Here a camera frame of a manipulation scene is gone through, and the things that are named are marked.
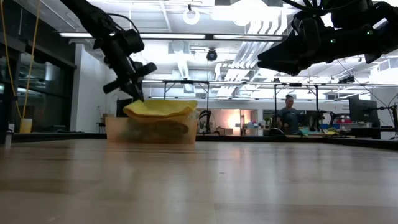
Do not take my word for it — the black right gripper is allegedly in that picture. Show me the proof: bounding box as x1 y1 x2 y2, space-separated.
257 17 374 77

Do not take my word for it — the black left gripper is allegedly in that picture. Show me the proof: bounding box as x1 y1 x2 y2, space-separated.
102 40 158 103

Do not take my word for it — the yellow microfiber towel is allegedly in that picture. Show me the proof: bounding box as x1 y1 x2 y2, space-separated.
123 98 199 125

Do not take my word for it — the orange translucent tray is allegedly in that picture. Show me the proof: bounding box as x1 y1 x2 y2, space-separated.
104 108 200 145

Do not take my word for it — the person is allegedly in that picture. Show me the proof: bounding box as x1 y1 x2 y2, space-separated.
275 94 302 137

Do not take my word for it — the long ceiling light fixture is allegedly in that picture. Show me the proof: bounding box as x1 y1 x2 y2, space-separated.
58 32 206 40

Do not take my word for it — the dark glass partition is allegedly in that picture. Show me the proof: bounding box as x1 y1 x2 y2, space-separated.
0 0 77 133

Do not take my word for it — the black computer monitor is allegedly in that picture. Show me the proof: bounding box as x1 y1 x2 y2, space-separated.
348 94 379 126

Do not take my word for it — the small white cup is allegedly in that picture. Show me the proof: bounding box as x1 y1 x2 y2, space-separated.
19 118 34 134

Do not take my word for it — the distant black metal frame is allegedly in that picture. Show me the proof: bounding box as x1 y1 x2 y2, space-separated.
139 80 398 110

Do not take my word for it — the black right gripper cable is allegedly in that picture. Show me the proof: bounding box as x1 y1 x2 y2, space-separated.
281 0 326 11

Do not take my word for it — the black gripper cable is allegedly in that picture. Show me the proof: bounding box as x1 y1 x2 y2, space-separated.
281 0 326 11
107 12 141 35

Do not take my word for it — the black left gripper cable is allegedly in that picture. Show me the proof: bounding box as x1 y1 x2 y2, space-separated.
107 12 141 35

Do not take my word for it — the black aluminium table frame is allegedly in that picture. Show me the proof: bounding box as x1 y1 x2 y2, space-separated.
11 132 398 151

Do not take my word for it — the white ring ceiling lamp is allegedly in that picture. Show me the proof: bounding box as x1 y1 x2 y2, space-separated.
182 6 201 26

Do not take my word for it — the yellow hanging strap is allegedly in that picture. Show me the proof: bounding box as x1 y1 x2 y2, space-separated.
0 0 22 121
21 0 40 121

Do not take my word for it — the small grey post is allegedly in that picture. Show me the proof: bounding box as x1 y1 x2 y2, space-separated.
3 123 15 147

